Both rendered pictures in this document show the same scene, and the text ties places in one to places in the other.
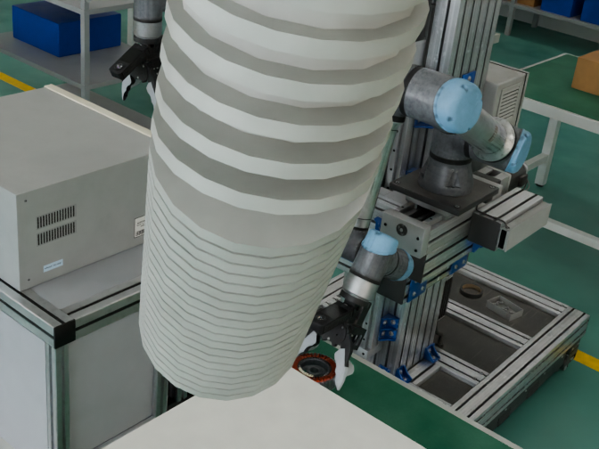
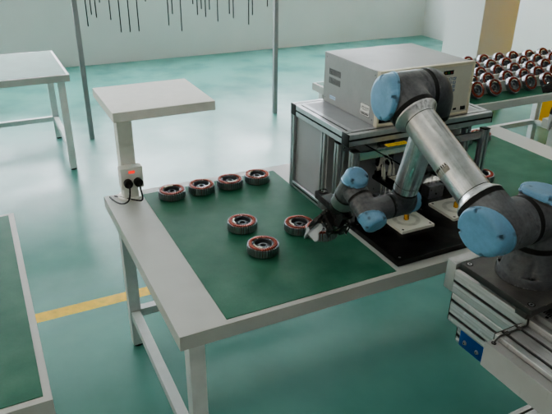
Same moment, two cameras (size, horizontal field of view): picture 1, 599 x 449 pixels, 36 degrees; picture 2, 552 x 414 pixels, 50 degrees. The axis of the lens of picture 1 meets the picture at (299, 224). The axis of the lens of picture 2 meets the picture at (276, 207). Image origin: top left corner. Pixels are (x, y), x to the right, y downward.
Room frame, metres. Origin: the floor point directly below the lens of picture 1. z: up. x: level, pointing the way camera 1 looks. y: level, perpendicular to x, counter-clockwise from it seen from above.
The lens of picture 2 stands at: (2.33, -1.75, 1.82)
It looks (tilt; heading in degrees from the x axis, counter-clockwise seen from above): 27 degrees down; 116
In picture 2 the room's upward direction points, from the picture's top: 1 degrees clockwise
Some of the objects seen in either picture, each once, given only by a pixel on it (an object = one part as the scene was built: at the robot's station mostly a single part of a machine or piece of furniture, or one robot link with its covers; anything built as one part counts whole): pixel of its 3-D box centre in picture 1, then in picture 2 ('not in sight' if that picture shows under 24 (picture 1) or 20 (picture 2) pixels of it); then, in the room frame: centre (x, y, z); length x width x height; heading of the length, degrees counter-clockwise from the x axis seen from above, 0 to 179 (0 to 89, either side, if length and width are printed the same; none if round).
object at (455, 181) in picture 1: (447, 167); (531, 255); (2.36, -0.39, 1.09); 0.15 x 0.15 x 0.10
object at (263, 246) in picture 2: not in sight; (263, 246); (1.52, -0.16, 0.77); 0.11 x 0.11 x 0.04
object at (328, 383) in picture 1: (314, 372); (321, 230); (1.70, -0.07, 0.83); 0.11 x 0.11 x 0.04
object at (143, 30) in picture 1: (146, 28); not in sight; (2.39, 0.46, 1.37); 0.08 x 0.08 x 0.05
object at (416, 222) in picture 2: not in sight; (406, 220); (1.92, 0.25, 0.78); 0.15 x 0.15 x 0.01; 52
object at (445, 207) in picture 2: not in sight; (455, 208); (2.07, 0.44, 0.78); 0.15 x 0.15 x 0.01; 52
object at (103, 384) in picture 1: (110, 386); (308, 159); (1.48, 0.34, 0.91); 0.28 x 0.03 x 0.32; 142
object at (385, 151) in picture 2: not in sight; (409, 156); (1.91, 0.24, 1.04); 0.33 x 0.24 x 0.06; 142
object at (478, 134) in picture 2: not in sight; (422, 144); (1.92, 0.41, 1.03); 0.62 x 0.01 x 0.03; 52
